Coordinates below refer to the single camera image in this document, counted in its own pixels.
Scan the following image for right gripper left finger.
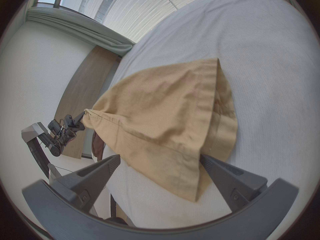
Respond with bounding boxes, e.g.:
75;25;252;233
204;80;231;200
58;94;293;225
51;154;121;212

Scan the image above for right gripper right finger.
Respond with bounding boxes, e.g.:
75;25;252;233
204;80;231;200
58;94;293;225
200;154;268;213

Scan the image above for tan shorts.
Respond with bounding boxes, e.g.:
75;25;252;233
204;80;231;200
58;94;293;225
82;58;238;202

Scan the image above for bed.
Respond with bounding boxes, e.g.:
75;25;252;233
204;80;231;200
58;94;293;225
54;0;320;229

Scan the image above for brown garment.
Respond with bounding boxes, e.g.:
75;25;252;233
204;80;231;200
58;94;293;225
91;131;105;159

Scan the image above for grey-green curtain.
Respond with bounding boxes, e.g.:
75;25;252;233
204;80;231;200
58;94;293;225
26;6;135;58

